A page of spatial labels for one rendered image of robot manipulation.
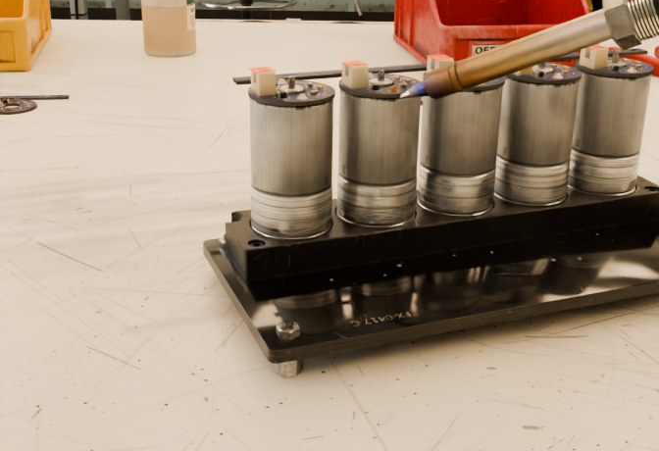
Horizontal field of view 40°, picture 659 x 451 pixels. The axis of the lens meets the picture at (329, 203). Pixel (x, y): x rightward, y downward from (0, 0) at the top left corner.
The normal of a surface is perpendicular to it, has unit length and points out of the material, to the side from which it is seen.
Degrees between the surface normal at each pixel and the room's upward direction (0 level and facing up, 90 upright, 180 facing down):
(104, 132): 0
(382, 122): 90
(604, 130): 90
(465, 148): 90
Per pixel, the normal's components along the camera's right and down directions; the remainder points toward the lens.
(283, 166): -0.11, 0.37
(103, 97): 0.02, -0.93
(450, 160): -0.37, 0.33
